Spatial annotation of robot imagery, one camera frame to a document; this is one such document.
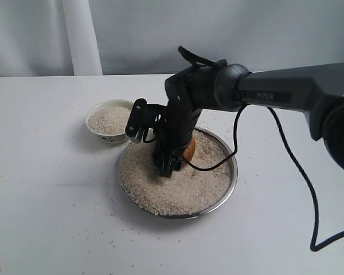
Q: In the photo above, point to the brown wooden cup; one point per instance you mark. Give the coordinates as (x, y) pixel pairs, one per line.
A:
(189, 152)

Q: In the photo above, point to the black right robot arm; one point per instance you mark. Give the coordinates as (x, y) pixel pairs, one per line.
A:
(316, 91)

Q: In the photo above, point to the rice in small bowl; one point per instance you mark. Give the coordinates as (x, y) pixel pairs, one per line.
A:
(110, 120)

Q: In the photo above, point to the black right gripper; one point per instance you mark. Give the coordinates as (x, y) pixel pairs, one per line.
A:
(189, 92)

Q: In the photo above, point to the large steel basin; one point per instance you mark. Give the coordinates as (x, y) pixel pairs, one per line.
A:
(232, 183)

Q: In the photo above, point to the white backdrop curtain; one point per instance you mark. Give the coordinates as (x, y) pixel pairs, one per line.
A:
(63, 38)

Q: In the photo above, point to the small cream floral bowl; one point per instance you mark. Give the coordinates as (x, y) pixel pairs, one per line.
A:
(111, 139)

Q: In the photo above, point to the rice in steel basin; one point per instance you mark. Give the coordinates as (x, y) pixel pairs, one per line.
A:
(160, 189)

